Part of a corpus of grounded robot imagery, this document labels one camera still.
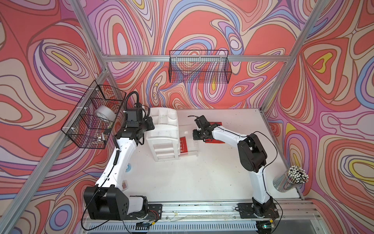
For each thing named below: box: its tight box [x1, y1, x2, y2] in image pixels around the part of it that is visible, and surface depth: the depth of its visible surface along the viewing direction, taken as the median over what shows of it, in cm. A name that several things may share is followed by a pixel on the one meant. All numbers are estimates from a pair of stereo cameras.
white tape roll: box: [95, 105, 117, 122], surface depth 76 cm
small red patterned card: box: [121, 179, 129, 191], surface depth 83 cm
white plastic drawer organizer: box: [145, 107, 181, 162], surface depth 84 cm
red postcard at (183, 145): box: [179, 136, 188, 154], surface depth 100 cm
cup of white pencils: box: [272, 165, 309, 193], surface depth 70 cm
